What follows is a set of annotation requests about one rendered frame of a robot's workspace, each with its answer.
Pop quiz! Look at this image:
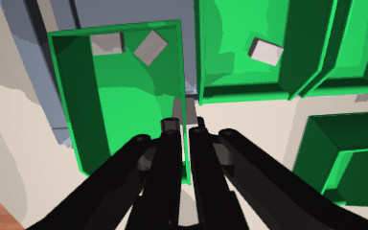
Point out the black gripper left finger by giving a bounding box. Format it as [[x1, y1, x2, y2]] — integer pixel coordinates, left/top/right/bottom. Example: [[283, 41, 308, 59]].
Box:
[[25, 99, 185, 230]]

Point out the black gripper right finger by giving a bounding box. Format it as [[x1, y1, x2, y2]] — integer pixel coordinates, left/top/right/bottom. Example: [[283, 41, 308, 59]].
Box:
[[186, 98, 368, 230]]

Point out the grey metal block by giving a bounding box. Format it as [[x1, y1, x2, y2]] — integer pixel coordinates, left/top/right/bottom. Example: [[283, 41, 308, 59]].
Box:
[[90, 33, 126, 56], [247, 37, 284, 66], [133, 30, 169, 66]]

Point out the grey metal shelf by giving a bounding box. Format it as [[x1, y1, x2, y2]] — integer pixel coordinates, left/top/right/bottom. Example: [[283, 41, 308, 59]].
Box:
[[0, 0, 198, 150]]

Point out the green open-front bin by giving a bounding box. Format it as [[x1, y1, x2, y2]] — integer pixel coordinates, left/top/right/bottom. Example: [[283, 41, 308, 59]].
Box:
[[300, 0, 368, 96], [292, 112, 368, 207], [194, 0, 337, 105], [47, 20, 191, 186]]

